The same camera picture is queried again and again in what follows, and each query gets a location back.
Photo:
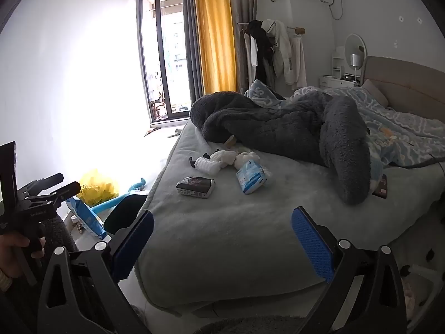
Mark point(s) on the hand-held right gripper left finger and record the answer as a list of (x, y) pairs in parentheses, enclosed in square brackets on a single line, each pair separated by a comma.
[(135, 247)]

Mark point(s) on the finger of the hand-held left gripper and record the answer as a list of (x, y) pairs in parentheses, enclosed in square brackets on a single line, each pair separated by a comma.
[(48, 181), (67, 190)]

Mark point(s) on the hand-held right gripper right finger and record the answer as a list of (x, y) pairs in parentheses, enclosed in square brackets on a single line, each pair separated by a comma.
[(313, 243)]

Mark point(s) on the white knit glove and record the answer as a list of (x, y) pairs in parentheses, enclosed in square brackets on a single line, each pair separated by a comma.
[(222, 158)]

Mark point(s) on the person's left hand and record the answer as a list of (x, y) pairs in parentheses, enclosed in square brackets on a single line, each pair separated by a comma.
[(14, 254)]

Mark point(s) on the yellow plastic bag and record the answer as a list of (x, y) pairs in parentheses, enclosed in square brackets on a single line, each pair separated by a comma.
[(99, 188)]

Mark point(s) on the blue and white bag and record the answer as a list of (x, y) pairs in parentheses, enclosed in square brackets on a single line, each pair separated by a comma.
[(88, 219)]

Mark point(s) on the black chair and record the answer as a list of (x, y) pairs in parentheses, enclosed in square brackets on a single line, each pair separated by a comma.
[(121, 212)]

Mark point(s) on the light blue foam stick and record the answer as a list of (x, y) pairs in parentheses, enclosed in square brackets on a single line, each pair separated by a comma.
[(134, 189)]

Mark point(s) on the bed with grey sheet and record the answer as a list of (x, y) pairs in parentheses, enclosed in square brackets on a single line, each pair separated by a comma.
[(243, 236)]

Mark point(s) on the black snack packet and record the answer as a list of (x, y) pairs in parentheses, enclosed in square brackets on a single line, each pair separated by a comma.
[(194, 186)]

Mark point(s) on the blue and white tissue pack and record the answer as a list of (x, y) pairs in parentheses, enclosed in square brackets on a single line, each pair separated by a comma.
[(250, 177)]

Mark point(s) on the small black clip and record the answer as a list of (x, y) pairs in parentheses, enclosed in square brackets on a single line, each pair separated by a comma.
[(192, 162)]

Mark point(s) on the slipper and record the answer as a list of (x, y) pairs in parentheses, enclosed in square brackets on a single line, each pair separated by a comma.
[(173, 133), (152, 131)]

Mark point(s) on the white crumpled cloth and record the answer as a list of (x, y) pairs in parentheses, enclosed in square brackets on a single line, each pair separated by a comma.
[(245, 158)]

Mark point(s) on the white black-spotted cloth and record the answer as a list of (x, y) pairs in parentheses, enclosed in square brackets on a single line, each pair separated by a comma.
[(420, 275)]

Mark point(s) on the dark grey fleece blanket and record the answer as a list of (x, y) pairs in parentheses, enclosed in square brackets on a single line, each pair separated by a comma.
[(278, 128)]

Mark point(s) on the cardboard tube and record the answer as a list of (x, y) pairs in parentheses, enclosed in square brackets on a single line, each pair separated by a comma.
[(230, 141)]

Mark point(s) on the blue patterned blanket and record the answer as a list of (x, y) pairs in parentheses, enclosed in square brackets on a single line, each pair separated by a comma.
[(399, 128)]

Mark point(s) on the glass sliding door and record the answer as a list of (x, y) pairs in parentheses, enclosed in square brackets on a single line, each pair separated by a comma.
[(157, 59)]

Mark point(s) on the white vanity table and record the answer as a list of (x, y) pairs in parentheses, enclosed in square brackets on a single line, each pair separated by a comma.
[(333, 81)]

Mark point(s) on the beige pillow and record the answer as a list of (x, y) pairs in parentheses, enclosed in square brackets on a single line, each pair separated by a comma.
[(373, 92)]

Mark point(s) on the pale pink hanging garment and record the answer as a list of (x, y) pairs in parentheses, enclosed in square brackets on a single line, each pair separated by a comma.
[(299, 62)]

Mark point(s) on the beige padded headboard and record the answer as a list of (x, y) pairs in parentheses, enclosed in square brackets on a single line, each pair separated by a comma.
[(410, 87)]

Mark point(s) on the white shelf organizer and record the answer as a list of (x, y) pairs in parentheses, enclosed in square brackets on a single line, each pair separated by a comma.
[(337, 59)]

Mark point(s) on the silver table lamp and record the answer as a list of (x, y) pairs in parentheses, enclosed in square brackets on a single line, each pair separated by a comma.
[(355, 60)]

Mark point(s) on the dark grey curtain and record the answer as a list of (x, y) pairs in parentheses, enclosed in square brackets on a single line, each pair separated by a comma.
[(191, 41)]

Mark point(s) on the white hanging jacket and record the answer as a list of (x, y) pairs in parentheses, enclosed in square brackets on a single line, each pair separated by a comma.
[(281, 48)]

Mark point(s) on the white hanging shirt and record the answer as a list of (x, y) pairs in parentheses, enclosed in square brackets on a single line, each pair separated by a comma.
[(252, 52)]

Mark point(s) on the black hanging garment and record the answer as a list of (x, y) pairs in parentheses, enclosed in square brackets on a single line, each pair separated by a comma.
[(260, 45)]

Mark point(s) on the yellow curtain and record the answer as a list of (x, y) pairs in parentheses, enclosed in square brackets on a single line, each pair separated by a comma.
[(213, 34)]

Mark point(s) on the white clothes rack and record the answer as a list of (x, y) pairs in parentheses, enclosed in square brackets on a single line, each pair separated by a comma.
[(292, 28)]

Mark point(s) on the sheer grey curtain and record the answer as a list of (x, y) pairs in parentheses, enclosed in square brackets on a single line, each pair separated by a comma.
[(241, 7)]

